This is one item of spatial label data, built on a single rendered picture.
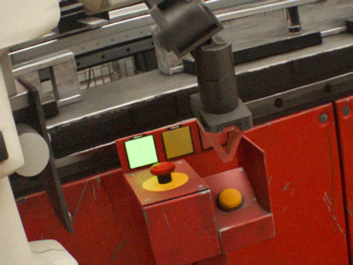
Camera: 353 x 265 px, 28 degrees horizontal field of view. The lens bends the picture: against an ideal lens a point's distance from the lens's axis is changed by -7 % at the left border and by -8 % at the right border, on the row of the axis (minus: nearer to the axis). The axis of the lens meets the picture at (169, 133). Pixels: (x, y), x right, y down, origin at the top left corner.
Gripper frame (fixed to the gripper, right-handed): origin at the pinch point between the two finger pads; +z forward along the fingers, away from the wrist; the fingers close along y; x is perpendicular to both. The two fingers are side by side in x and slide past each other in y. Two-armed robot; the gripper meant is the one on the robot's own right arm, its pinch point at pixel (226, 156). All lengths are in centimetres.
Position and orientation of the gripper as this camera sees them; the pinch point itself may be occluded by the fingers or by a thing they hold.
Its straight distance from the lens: 117.9
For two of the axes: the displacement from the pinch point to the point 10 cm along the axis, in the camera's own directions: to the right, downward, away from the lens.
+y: -2.7, -4.7, 8.4
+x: -9.5, 2.6, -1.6
